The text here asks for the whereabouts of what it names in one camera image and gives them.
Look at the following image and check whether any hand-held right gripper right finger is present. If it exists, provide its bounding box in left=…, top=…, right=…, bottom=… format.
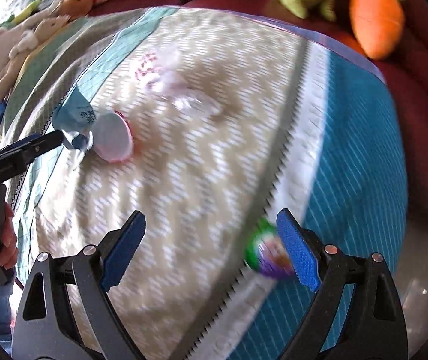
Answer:
left=276, top=208, right=409, bottom=360

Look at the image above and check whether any blue white wrapper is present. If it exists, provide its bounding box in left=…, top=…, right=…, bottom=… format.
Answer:
left=52, top=84, right=100, bottom=151

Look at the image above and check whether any clear plastic wrapper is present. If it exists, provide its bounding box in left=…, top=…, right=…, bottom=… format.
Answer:
left=133, top=47, right=222, bottom=113

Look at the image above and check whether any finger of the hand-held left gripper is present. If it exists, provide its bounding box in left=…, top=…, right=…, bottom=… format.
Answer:
left=9, top=129, right=67, bottom=158

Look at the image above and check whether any blue white patterned tablecloth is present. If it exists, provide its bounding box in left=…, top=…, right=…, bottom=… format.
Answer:
left=2, top=5, right=409, bottom=360

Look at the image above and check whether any pink plastic cup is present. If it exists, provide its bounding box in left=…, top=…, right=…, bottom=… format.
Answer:
left=93, top=110, right=134, bottom=164

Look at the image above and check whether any small purple green toy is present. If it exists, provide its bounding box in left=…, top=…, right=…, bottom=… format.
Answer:
left=244, top=217, right=297, bottom=280

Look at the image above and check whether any orange carrot plush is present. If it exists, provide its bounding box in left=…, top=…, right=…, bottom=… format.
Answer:
left=349, top=0, right=406, bottom=61

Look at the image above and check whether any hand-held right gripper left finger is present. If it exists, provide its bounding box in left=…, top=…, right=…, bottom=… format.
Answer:
left=11, top=210, right=147, bottom=360

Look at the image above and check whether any beige rabbit plush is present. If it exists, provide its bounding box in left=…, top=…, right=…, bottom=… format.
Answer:
left=0, top=15, right=70, bottom=100

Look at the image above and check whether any red leather sofa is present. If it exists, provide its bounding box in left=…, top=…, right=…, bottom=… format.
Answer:
left=86, top=0, right=428, bottom=211

